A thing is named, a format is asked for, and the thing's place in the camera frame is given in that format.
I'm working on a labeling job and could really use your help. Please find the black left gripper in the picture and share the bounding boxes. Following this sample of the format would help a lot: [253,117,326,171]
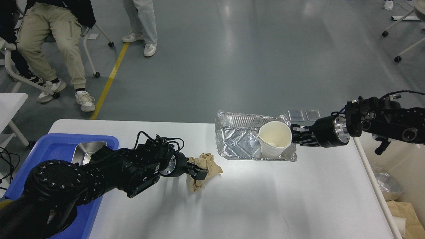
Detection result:
[166,152,209,180]

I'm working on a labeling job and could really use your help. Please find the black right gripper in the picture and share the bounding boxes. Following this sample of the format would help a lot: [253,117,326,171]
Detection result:
[291,115,350,148]

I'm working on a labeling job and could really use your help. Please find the brown paper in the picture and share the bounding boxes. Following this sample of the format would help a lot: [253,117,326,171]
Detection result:
[387,200,425,239]
[189,153,223,192]

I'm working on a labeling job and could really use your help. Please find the white paper cup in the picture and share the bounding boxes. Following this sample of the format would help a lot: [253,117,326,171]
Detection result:
[258,121,293,158]

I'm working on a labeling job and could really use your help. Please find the aluminium foil container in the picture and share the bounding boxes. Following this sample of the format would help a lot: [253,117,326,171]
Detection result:
[214,110,298,162]

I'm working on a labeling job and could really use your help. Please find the stainless steel rectangular tray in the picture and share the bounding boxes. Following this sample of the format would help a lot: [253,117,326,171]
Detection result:
[71,141,107,165]

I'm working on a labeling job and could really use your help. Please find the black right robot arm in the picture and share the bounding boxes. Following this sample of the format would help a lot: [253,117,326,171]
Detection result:
[290,91,425,155]

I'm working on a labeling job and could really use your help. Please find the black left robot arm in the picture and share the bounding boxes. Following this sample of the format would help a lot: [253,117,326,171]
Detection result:
[1,135,208,239]

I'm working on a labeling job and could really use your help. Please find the clear floor plate left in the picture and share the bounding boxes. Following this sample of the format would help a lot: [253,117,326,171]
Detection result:
[288,110,305,121]

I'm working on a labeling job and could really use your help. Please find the clear floor plate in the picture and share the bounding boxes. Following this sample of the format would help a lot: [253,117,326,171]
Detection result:
[288,110,305,121]
[305,110,321,121]

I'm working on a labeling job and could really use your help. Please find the clear floor plate right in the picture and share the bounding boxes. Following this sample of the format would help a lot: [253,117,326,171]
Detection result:
[305,110,321,121]

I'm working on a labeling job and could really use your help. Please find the crumpled plastic bag in bin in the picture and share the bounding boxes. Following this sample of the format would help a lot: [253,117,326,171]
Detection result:
[374,172,406,201]

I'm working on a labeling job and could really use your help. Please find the white plastic bin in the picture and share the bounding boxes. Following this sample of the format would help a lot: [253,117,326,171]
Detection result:
[354,133,425,226]

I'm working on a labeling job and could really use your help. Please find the blue plastic tray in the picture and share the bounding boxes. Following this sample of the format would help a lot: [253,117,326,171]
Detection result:
[2,133,119,239]

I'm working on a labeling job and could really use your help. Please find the brown paper in bin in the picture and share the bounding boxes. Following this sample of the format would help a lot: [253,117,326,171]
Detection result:
[387,200,425,239]

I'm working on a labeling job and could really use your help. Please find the standing person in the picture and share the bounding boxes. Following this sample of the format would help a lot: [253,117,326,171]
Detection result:
[122,0,158,57]

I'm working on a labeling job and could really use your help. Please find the white chair base right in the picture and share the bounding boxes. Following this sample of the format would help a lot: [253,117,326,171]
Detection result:
[382,0,425,63]

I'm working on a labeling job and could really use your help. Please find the white side table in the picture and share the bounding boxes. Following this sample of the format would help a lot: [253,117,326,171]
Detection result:
[0,93,36,148]

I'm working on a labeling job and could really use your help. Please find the seated person khaki trousers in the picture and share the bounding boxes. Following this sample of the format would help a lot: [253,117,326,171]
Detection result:
[16,0,97,112]

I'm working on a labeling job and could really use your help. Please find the white office chair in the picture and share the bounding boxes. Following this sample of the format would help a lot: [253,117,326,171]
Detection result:
[0,20,115,99]

